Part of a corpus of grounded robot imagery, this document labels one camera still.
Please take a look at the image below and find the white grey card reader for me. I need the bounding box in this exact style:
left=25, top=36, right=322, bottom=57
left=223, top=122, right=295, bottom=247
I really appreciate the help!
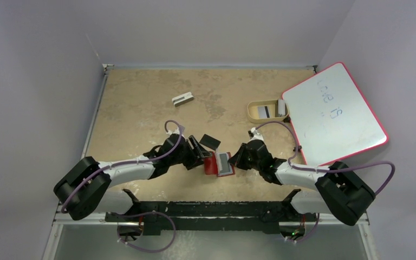
left=172, top=92, right=194, bottom=107

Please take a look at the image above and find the black credit card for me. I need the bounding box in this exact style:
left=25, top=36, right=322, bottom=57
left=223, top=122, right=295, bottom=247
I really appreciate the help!
left=199, top=134, right=221, bottom=151
left=217, top=153, right=233, bottom=177

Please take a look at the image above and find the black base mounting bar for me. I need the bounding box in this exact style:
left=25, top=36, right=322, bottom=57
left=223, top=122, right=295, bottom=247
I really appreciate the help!
left=105, top=190, right=317, bottom=238

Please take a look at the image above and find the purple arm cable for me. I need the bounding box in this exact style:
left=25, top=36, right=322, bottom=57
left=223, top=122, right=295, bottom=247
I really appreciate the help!
left=248, top=121, right=396, bottom=245
left=61, top=120, right=185, bottom=253

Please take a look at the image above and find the aluminium table frame rail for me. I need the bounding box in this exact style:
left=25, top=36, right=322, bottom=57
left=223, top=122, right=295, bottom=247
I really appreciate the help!
left=42, top=63, right=370, bottom=260

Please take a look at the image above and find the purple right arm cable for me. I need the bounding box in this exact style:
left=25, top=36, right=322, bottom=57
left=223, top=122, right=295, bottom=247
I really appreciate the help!
left=248, top=121, right=396, bottom=245

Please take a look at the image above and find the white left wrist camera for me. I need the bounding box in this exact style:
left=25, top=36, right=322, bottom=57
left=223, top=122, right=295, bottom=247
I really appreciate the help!
left=166, top=128, right=181, bottom=136

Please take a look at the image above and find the loose card in tray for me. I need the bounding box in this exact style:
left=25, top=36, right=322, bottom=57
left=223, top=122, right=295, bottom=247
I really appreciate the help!
left=257, top=106, right=271, bottom=119

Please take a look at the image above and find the pink-framed whiteboard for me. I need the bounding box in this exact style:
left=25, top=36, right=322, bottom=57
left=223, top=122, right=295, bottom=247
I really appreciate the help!
left=282, top=62, right=389, bottom=166

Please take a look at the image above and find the stack of white cards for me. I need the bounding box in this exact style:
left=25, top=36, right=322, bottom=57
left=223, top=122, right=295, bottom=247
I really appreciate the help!
left=275, top=99, right=288, bottom=117

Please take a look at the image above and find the red card holder wallet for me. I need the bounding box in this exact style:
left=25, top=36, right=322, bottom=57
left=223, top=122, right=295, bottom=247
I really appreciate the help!
left=204, top=152, right=235, bottom=177

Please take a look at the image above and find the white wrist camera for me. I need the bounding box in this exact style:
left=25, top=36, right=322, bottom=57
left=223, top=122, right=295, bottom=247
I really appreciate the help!
left=166, top=128, right=181, bottom=136
left=248, top=127, right=264, bottom=141

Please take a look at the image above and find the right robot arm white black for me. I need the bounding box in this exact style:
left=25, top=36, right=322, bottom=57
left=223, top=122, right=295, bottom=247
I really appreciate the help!
left=229, top=140, right=376, bottom=226

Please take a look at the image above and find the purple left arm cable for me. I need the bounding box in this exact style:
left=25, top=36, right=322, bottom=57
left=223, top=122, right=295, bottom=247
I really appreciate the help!
left=61, top=120, right=185, bottom=253

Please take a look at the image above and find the beige oval tray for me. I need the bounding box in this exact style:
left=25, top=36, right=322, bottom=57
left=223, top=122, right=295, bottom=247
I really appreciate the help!
left=246, top=99, right=290, bottom=124

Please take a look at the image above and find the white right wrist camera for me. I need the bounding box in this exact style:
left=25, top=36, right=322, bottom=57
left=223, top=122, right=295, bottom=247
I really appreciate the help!
left=248, top=127, right=264, bottom=141

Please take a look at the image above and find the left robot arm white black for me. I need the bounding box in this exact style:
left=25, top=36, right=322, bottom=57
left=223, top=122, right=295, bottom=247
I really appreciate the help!
left=53, top=134, right=211, bottom=220

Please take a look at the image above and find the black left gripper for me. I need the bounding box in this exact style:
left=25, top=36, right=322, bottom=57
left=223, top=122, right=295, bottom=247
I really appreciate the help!
left=168, top=136, right=212, bottom=170

